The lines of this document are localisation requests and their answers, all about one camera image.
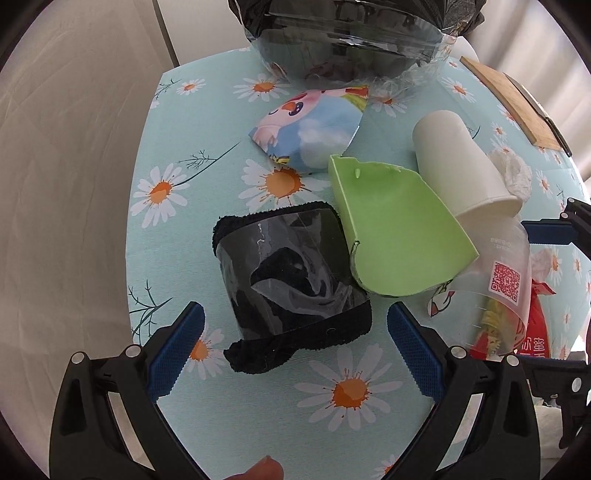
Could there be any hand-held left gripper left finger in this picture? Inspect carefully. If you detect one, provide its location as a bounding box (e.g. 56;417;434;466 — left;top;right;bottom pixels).
48;301;206;480

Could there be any green plastic piece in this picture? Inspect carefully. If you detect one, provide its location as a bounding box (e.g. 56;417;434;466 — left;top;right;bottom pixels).
328;154;481;297

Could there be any white tissue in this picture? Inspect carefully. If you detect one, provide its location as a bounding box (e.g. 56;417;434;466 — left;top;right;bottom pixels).
489;150;534;199

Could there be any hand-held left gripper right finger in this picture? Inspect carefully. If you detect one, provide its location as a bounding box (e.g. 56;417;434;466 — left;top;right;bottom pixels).
387;301;539;480

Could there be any black cloth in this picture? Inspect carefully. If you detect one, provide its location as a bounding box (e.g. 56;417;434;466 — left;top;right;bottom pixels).
211;200;374;374

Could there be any white paper cup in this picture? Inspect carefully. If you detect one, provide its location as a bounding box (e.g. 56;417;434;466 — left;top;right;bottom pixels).
412;111;522;220

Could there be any cartoon printed wrapper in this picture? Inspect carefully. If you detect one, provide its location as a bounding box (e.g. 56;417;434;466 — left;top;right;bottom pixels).
247;85;370;174

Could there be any person's left hand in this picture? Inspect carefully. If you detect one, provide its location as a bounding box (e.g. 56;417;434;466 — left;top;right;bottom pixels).
231;456;284;480

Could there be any red snack packet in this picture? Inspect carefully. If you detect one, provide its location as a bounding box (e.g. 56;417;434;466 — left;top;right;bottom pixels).
471;277;555;361

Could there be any trash bin with black bag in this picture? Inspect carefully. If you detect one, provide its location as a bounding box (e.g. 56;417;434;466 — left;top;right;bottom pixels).
228;0;485;88

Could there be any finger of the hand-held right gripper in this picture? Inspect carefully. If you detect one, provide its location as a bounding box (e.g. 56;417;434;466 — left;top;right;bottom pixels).
512;353;591;448
521;198;591;259

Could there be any clear plastic packaging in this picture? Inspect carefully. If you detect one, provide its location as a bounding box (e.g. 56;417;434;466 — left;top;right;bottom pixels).
427;217;532;361

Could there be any daisy print tablecloth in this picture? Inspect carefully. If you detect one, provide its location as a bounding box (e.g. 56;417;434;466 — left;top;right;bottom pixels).
124;46;591;480

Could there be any wooden board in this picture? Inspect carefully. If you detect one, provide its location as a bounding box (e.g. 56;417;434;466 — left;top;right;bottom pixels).
459;56;573;155

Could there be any cream curtain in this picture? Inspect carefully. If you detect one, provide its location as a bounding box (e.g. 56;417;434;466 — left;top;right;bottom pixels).
0;0;181;462

